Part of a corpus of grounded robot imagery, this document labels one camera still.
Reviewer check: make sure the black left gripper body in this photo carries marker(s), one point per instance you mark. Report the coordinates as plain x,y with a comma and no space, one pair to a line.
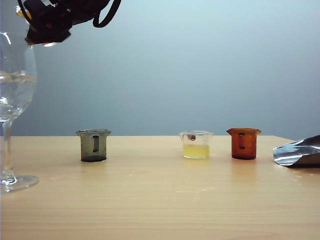
52,15

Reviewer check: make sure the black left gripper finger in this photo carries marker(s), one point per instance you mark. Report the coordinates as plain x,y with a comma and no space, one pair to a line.
47,35

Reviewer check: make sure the clear measuring cup orange residue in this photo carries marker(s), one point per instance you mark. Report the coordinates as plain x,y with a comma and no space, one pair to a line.
21,13

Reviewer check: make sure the clear measuring cup yellow liquid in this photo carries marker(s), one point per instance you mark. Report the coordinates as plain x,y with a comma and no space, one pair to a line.
196,151

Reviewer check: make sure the dark grey measuring cup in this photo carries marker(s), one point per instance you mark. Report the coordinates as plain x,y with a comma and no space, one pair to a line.
86,147

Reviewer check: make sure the amber brown measuring cup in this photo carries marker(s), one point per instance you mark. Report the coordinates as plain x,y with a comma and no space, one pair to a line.
247,146

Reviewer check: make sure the clear stemmed wine glass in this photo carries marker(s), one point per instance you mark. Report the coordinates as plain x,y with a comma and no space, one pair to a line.
15,100

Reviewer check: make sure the silver foil bag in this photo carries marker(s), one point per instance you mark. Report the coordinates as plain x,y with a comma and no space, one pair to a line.
300,150

